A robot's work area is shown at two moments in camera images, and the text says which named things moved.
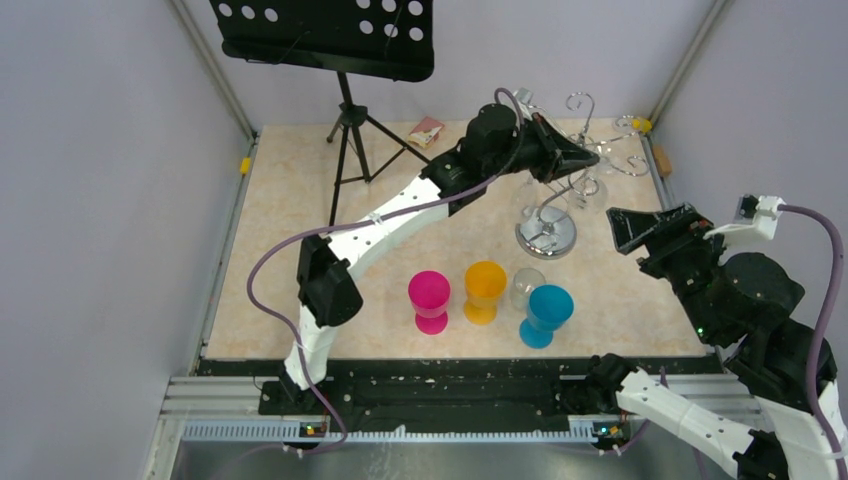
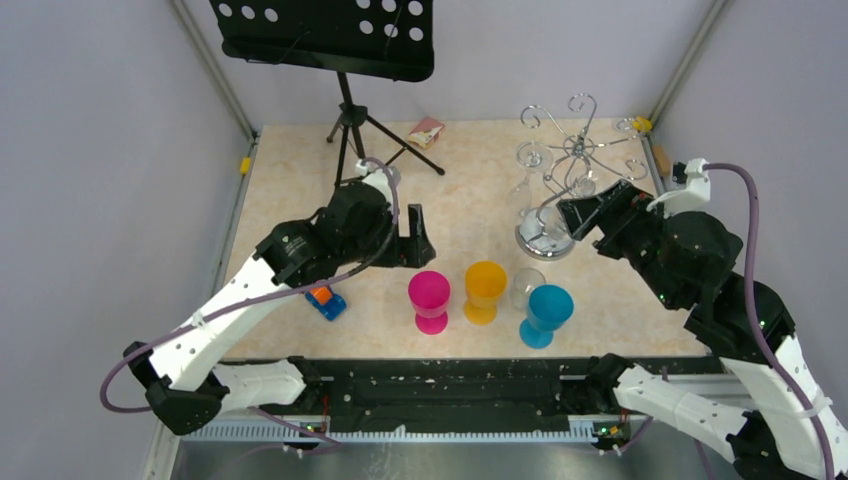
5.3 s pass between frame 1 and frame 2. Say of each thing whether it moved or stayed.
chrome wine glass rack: stayed
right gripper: moved
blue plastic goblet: stayed
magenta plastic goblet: stayed
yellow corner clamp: stayed
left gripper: moved
